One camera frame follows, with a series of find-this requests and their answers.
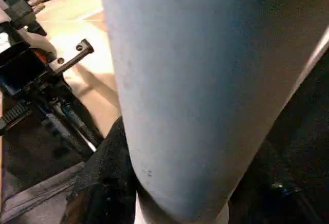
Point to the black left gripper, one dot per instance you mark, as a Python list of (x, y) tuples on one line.
[(25, 77)]

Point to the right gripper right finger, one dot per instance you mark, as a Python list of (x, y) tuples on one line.
[(288, 203)]

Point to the black work mat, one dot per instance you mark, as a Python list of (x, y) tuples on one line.
[(311, 111)]

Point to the white plastic table leg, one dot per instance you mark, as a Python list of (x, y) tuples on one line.
[(205, 80)]

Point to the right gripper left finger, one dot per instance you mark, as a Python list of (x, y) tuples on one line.
[(105, 193)]

